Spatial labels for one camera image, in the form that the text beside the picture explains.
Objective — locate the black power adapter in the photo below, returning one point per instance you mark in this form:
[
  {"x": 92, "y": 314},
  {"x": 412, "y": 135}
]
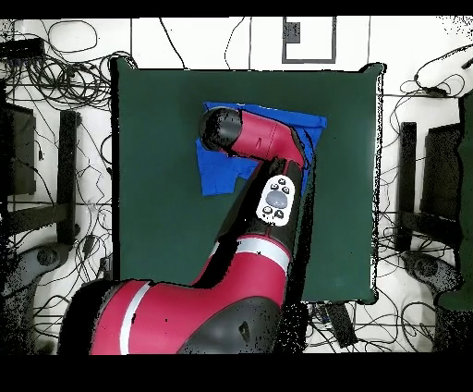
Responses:
[{"x": 89, "y": 244}]

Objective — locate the gray office chair base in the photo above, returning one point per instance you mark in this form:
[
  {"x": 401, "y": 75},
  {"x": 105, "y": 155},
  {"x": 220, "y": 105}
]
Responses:
[
  {"x": 428, "y": 268},
  {"x": 48, "y": 256}
]

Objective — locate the black stand frame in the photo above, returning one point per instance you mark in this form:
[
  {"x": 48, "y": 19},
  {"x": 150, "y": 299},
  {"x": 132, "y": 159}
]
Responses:
[
  {"x": 406, "y": 166},
  {"x": 67, "y": 166}
]

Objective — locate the black box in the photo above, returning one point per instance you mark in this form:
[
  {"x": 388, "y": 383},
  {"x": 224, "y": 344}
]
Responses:
[
  {"x": 441, "y": 170},
  {"x": 18, "y": 148}
]

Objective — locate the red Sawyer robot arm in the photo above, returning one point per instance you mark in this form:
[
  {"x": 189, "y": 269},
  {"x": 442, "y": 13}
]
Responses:
[{"x": 258, "y": 133}]

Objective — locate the black power strip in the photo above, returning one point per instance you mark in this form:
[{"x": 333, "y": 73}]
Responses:
[
  {"x": 340, "y": 325},
  {"x": 106, "y": 266},
  {"x": 22, "y": 48}
]

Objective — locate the dark square floor tag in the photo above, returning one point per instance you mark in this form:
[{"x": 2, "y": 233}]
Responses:
[{"x": 292, "y": 32}]

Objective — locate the dark green table cloth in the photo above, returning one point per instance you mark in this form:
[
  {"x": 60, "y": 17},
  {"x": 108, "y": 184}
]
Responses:
[{"x": 166, "y": 240}]

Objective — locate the blue printed t-shirt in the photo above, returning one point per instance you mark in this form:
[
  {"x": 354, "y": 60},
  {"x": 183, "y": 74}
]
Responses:
[{"x": 218, "y": 173}]

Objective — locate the green cloth on side table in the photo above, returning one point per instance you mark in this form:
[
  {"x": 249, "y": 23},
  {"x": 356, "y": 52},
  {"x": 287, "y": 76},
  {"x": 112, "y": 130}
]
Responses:
[{"x": 466, "y": 185}]

